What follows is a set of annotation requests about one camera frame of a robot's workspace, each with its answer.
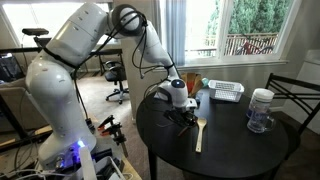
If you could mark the white plastic basket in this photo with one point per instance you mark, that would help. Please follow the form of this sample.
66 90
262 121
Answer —
226 90

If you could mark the black metal chair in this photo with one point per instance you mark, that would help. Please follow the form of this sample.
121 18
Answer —
310 96

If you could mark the round black table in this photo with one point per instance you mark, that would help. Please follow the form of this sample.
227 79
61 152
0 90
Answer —
226 146

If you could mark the long orange black clamp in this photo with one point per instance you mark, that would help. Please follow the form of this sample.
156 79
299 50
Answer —
116 133

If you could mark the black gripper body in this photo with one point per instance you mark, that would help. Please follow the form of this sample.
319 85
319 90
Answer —
176 116

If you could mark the clear glass mug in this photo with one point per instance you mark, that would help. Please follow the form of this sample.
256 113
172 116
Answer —
258 123

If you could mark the white lidded jar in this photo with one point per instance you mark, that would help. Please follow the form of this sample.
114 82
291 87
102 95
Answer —
261 98

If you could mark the light wooden spoon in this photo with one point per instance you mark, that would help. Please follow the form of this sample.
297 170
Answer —
201 131

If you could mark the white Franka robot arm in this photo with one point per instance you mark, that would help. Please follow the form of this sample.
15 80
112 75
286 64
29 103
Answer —
56 90

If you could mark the red spatula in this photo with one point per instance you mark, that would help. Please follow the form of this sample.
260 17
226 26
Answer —
190 87

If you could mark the black camera on stand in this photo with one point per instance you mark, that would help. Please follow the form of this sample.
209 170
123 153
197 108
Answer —
35 31

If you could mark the red bicycle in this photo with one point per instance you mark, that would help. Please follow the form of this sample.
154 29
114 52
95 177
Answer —
250 48

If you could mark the short orange black clamp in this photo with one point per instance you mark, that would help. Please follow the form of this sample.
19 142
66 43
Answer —
106 121

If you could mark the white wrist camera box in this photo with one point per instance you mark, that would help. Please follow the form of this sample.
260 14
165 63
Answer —
191 104

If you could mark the black office chair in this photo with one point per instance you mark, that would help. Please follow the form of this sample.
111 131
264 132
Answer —
116 75

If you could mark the narrow wooden spatula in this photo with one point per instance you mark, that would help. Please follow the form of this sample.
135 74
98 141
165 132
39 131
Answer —
183 77

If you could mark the grey curtain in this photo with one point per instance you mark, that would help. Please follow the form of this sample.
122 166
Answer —
176 33

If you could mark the white framed window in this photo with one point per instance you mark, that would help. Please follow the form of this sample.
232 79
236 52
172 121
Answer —
223 30

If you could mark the black side desk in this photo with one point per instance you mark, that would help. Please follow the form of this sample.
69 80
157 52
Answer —
106 52

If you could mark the black laptop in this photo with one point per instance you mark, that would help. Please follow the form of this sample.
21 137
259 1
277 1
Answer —
10 68

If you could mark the wide wooden spatula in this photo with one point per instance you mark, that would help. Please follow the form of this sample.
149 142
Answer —
196 81

